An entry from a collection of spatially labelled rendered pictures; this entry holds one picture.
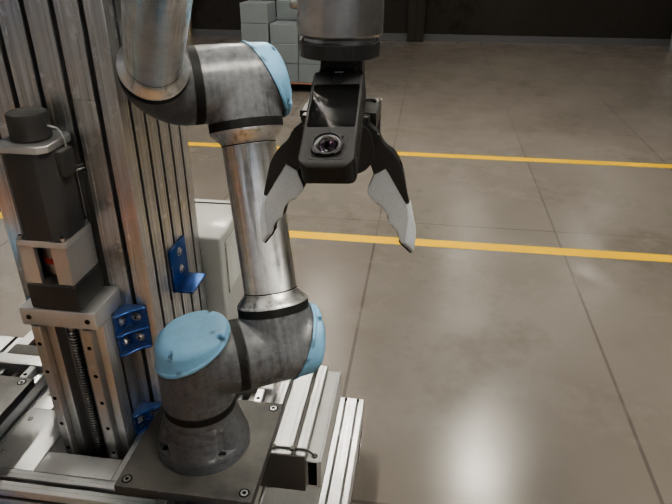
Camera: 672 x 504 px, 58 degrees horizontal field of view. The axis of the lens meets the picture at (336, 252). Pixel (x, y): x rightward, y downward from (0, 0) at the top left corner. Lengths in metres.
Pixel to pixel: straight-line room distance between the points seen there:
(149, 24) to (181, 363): 0.47
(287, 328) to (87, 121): 0.44
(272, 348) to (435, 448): 1.66
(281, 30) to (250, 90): 7.00
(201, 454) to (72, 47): 0.64
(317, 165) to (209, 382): 0.54
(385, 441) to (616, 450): 0.91
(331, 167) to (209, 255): 0.88
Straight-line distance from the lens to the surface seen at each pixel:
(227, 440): 1.03
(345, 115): 0.51
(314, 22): 0.53
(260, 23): 8.00
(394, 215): 0.58
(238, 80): 0.93
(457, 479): 2.46
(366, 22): 0.53
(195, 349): 0.92
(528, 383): 2.94
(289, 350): 0.96
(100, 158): 1.04
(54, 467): 1.27
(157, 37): 0.74
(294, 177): 0.58
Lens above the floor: 1.80
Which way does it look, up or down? 28 degrees down
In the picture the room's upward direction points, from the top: straight up
